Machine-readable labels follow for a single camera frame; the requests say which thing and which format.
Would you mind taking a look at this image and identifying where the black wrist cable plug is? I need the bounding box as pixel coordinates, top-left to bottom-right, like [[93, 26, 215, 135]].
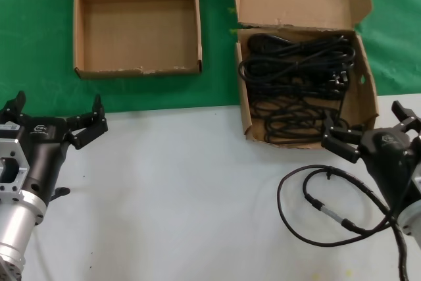
[[49, 187, 72, 201]]

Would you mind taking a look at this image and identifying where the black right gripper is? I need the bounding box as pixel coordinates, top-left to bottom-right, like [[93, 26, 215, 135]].
[[320, 101, 421, 216]]

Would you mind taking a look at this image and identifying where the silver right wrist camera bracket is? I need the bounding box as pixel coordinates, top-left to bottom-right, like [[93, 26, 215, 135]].
[[409, 164, 421, 201]]

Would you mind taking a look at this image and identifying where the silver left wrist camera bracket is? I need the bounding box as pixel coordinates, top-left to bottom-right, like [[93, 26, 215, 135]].
[[0, 138, 31, 203]]

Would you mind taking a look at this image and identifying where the black braided cable sleeve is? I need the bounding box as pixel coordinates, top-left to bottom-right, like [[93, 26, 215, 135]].
[[324, 167, 421, 281]]

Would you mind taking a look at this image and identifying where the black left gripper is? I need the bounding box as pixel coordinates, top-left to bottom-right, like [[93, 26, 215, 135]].
[[0, 91, 109, 205]]

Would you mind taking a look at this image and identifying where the black looped cable silver connector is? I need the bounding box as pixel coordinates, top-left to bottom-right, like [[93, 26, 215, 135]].
[[277, 164, 401, 247]]

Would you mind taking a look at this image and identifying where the green table mat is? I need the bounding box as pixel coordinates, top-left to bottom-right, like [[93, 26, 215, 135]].
[[0, 0, 421, 122]]

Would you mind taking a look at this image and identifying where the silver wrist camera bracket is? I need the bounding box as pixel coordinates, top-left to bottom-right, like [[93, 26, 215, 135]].
[[0, 138, 31, 203], [409, 164, 421, 201]]

